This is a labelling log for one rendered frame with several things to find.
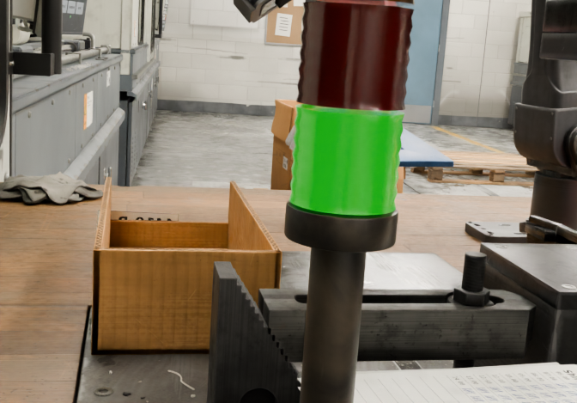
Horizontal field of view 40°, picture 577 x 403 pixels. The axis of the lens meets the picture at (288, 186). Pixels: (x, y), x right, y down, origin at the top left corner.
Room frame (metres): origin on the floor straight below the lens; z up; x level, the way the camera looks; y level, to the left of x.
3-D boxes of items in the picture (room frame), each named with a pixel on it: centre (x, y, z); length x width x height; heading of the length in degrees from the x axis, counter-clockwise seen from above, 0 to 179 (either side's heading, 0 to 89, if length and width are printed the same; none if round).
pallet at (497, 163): (7.16, -1.68, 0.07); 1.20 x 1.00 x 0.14; 100
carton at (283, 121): (4.83, -0.17, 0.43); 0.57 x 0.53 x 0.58; 13
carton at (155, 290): (0.61, 0.09, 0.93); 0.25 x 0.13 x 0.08; 12
